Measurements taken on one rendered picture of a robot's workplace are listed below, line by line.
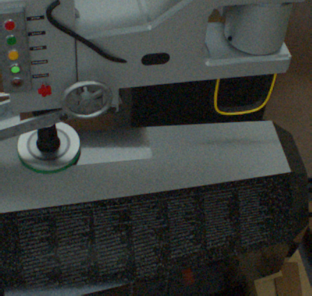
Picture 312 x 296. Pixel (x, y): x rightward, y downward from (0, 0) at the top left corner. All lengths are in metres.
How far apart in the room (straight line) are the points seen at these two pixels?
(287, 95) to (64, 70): 2.09
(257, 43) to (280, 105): 1.72
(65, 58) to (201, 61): 0.40
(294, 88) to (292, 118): 0.24
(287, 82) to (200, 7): 2.06
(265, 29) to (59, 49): 0.59
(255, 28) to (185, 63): 0.23
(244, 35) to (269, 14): 0.11
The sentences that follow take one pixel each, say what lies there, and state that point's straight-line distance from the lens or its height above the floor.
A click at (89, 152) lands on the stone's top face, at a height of 0.82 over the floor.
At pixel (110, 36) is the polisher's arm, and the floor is 1.37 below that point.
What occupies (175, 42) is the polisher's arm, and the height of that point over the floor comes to 1.33.
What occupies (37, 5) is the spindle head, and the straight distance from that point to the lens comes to 1.59.
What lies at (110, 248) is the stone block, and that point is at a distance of 2.04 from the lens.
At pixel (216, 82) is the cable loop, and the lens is 2.03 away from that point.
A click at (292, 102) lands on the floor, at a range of 3.59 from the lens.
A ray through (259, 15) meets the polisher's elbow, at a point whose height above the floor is 1.40.
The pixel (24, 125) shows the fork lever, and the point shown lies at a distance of 1.96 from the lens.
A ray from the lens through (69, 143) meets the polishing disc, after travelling 2.12.
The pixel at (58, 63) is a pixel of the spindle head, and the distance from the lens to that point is 1.72.
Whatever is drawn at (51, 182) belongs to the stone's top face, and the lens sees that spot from 2.06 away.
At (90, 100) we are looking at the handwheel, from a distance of 1.75.
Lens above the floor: 2.45
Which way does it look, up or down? 49 degrees down
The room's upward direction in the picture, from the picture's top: 5 degrees clockwise
